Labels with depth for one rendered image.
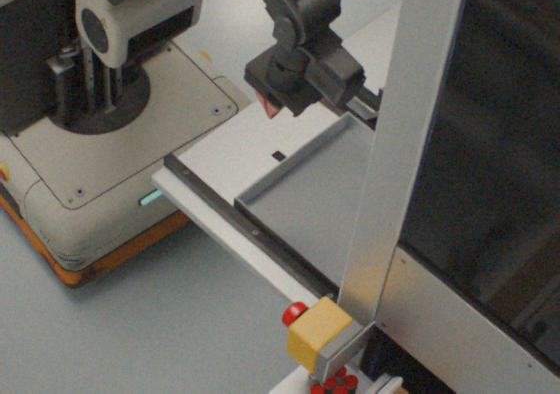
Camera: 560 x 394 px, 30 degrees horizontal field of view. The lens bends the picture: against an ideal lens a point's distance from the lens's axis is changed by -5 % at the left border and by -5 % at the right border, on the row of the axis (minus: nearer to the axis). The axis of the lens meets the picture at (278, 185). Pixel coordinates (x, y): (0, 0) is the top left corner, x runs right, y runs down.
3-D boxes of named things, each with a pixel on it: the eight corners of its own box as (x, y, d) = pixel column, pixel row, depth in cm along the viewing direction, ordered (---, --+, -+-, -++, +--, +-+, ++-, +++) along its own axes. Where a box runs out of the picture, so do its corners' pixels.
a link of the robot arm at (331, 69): (324, -22, 137) (276, 11, 133) (389, 35, 134) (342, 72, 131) (311, 27, 147) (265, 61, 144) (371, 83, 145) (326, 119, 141)
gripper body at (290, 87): (293, 121, 148) (305, 91, 142) (241, 72, 151) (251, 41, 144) (325, 96, 151) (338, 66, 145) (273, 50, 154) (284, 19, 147)
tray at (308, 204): (499, 247, 169) (504, 235, 167) (395, 348, 157) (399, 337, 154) (345, 124, 182) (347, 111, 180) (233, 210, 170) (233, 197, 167)
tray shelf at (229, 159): (616, 131, 189) (619, 125, 188) (370, 374, 156) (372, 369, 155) (422, -9, 208) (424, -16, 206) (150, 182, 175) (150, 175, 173)
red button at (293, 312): (317, 325, 148) (320, 310, 145) (296, 342, 146) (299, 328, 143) (297, 308, 149) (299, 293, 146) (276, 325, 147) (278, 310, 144)
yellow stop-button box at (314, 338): (357, 352, 147) (364, 327, 142) (321, 384, 144) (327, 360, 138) (317, 318, 150) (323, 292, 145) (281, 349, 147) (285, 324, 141)
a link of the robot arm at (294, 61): (304, 4, 142) (273, 24, 139) (341, 38, 140) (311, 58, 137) (293, 35, 148) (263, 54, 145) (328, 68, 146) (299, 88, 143)
